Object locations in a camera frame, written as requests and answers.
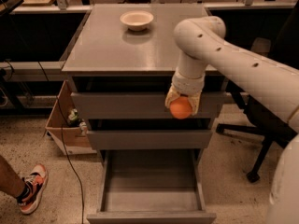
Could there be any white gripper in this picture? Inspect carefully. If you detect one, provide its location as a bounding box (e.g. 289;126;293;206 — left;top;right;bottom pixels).
164;71;205;116

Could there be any orange fruit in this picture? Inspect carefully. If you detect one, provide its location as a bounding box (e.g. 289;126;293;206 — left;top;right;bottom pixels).
169;96;192;119

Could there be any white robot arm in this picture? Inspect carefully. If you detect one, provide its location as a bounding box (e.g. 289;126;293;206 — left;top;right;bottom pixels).
165;16;299;224

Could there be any grey drawer cabinet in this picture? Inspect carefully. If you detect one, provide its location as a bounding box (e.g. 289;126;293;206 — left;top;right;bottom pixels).
61;3;237;224

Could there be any grey middle drawer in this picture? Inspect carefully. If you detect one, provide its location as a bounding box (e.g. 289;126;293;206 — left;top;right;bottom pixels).
87;130;212;150

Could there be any grey top drawer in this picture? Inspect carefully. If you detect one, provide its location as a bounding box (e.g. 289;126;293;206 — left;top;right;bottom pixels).
70;91;228;120

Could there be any grey open bottom drawer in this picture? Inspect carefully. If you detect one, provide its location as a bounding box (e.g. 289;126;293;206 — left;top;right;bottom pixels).
87;149;216;224

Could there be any white ceramic bowl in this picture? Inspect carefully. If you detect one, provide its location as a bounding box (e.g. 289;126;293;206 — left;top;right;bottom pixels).
120;10;153;32

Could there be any black office chair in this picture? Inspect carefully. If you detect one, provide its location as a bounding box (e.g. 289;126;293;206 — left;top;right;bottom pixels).
216;6;299;183

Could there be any green white item in box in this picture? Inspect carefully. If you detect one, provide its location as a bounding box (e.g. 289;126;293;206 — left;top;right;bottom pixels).
67;108;87;134

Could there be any cardboard box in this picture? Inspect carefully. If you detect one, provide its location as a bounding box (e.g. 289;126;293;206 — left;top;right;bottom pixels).
46;81;94;155

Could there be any orange white sneaker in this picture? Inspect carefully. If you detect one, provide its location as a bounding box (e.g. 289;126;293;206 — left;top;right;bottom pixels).
17;164;48;215

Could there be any bare person leg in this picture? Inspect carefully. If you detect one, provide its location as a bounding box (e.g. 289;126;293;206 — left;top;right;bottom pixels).
0;156;25;198

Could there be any black floor cable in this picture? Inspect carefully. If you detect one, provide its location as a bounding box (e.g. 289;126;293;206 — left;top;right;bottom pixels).
0;0;86;224

